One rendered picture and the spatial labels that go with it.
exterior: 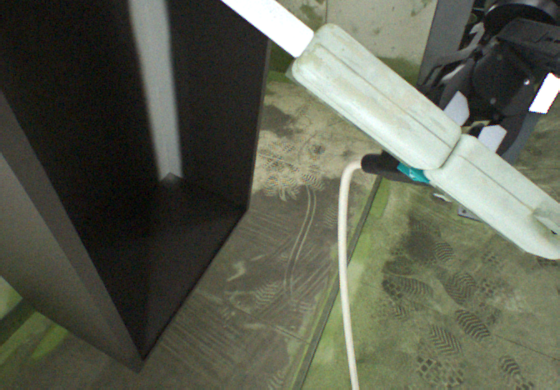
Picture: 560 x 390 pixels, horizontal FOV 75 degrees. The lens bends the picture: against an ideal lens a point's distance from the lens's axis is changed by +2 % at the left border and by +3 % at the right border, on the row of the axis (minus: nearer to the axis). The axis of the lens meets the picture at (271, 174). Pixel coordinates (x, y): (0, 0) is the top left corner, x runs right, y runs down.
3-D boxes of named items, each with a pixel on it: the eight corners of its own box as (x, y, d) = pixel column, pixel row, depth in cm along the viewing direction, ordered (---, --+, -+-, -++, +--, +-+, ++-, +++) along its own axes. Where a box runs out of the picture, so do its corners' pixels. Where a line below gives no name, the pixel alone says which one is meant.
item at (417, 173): (436, 147, 37) (451, 148, 35) (414, 181, 37) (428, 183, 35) (417, 133, 37) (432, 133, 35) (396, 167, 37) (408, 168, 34)
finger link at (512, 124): (487, 171, 39) (523, 97, 39) (500, 172, 37) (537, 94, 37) (454, 152, 37) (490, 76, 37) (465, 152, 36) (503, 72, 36)
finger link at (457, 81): (441, 143, 37) (492, 82, 38) (453, 143, 36) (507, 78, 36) (412, 112, 36) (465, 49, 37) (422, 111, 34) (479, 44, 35)
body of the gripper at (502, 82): (454, 133, 44) (507, 52, 45) (517, 132, 36) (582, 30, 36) (409, 97, 42) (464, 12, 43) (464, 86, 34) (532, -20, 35)
